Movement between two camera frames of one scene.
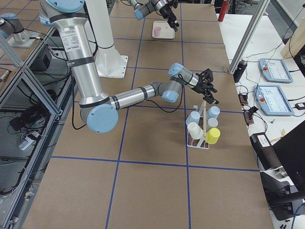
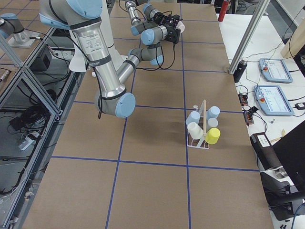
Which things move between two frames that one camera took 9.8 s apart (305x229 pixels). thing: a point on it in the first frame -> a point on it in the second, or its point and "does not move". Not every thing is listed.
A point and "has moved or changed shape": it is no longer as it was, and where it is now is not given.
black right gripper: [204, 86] -> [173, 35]
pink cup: [157, 31] has moved or changed shape
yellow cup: [213, 135] does not move
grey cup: [212, 122] does not move
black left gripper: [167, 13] -> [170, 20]
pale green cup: [195, 131] does not move
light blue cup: [213, 112] does not move
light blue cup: [194, 117] does not move
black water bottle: [240, 68] does not move
